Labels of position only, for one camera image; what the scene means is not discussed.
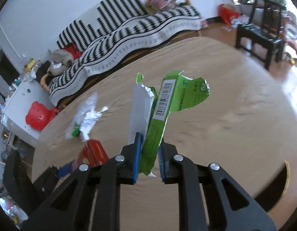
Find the brown plush toy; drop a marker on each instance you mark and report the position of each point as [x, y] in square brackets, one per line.
[61, 60]

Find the red bear plastic stool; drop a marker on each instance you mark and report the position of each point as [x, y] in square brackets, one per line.
[39, 116]

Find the black wooden chair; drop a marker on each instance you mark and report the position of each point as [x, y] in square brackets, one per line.
[267, 34]

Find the white cabinet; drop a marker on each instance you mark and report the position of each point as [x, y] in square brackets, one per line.
[17, 107]

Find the yellow item on cabinet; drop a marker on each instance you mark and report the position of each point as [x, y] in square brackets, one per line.
[28, 67]

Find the red cardboard box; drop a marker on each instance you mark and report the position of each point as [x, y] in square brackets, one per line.
[93, 154]

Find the red bag on floor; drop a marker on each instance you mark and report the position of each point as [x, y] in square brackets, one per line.
[227, 13]

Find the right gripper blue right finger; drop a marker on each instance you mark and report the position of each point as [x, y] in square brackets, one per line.
[180, 170]

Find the pink floral pillow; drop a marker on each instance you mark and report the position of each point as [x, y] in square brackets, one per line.
[155, 6]

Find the black white striped sofa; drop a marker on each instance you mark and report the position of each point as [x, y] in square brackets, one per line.
[110, 31]

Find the torn green white carton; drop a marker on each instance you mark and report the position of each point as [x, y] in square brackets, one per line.
[151, 108]

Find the pink toy ride-on car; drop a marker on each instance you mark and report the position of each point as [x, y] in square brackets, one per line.
[289, 25]

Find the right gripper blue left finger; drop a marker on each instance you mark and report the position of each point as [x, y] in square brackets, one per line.
[120, 170]

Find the red cushion on sofa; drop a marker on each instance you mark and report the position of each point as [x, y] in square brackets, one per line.
[72, 48]

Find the clear plastic bag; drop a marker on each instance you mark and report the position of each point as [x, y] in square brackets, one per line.
[85, 119]

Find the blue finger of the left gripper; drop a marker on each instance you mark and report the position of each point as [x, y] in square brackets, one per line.
[64, 170]

